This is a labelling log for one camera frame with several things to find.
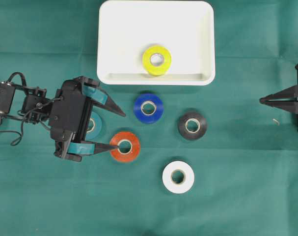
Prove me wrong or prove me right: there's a black tape roll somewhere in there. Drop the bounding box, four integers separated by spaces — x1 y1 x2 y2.
177 112 208 141

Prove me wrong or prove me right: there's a red tape roll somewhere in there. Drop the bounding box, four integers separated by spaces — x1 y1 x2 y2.
110 131 141 163

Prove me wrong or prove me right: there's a blue tape roll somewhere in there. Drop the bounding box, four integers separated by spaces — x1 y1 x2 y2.
134 93 164 124

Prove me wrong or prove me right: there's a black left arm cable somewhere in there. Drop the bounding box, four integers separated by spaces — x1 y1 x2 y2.
0 72 63 147

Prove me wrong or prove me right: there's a green tape roll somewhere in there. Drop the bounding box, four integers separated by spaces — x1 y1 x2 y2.
85 112 103 141

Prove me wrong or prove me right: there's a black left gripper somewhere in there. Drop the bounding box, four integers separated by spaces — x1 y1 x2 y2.
49 76 126 162

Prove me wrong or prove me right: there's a green table cloth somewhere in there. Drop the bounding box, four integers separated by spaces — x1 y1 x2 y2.
0 0 298 236

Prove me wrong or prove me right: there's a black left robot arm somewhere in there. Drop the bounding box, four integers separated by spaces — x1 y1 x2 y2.
0 72 125 162

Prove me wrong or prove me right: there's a yellow tape roll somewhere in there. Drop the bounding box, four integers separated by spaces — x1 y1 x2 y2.
142 45 171 76

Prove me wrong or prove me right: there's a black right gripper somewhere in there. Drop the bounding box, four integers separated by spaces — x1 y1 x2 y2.
259 64 298 123

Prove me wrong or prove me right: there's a white tape roll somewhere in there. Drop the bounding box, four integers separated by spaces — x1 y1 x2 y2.
162 161 194 194

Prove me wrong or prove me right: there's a white plastic case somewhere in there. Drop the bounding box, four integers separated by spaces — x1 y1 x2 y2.
97 0 216 86

